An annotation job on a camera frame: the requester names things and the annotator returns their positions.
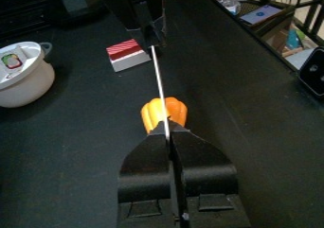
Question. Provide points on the black camera box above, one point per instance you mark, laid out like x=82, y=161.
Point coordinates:
x=313, y=71

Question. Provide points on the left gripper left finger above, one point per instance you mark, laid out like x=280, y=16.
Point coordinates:
x=144, y=175

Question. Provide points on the red striped white block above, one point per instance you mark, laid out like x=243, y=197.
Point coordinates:
x=127, y=55

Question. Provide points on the phone with blue screen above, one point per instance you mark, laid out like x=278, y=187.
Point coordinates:
x=262, y=14

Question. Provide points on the teal item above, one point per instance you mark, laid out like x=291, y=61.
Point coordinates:
x=294, y=39

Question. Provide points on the clear plastic bag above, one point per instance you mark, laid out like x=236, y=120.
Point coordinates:
x=228, y=3

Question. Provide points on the white toy pot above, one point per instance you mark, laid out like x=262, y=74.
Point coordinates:
x=30, y=91

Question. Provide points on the white pot lid with sticker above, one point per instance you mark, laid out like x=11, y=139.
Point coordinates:
x=30, y=52

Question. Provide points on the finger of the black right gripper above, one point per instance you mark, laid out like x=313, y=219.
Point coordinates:
x=157, y=11
x=127, y=8

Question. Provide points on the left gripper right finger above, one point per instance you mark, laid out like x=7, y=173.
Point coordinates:
x=207, y=175

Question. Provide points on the orange toy squash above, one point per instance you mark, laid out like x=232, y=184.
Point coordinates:
x=177, y=110

